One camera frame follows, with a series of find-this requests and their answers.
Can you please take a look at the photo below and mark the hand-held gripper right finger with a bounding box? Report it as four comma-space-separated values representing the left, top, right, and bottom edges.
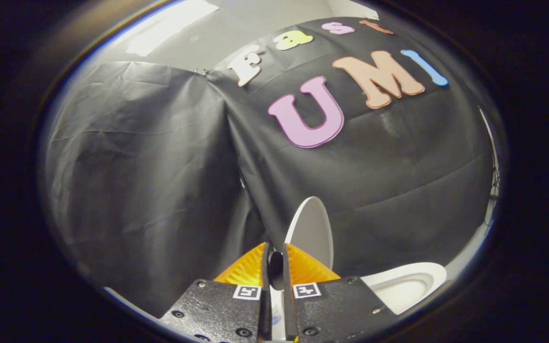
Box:
282, 243, 399, 343

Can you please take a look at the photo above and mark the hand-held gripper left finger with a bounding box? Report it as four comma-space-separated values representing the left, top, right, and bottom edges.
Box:
159, 242, 273, 343

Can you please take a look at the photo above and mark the black backdrop cloth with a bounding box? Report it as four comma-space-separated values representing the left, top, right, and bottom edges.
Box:
41, 17, 497, 318

